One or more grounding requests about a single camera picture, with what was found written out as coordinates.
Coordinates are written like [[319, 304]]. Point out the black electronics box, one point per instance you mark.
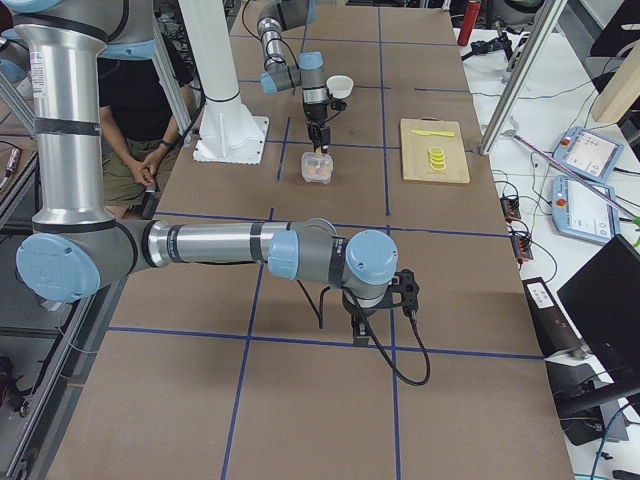
[[554, 333]]

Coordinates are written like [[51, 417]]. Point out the wooden cutting board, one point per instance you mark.
[[415, 155]]

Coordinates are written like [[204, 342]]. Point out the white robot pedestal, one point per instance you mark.
[[228, 132]]

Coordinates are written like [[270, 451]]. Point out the white bowl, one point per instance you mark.
[[340, 86]]

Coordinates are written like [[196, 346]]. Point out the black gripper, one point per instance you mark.
[[358, 314], [315, 113]]

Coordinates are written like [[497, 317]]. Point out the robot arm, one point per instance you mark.
[[283, 70], [78, 247]]

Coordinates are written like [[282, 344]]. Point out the black monitor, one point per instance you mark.
[[602, 300]]

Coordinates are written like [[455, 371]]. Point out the aluminium frame post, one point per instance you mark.
[[543, 26]]

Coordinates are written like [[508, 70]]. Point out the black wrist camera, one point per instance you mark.
[[404, 293], [338, 105]]

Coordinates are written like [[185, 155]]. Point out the long grabber stick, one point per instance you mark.
[[594, 187]]

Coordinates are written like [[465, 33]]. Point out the yellow plastic knife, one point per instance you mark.
[[448, 134]]

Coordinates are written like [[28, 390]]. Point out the blue teach pendant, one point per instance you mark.
[[588, 153], [578, 213]]

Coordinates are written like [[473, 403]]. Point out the clear plastic egg box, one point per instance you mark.
[[319, 160]]

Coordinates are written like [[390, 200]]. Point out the seated person black shirt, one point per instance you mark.
[[141, 133]]

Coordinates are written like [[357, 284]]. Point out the red bottle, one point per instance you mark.
[[470, 17]]

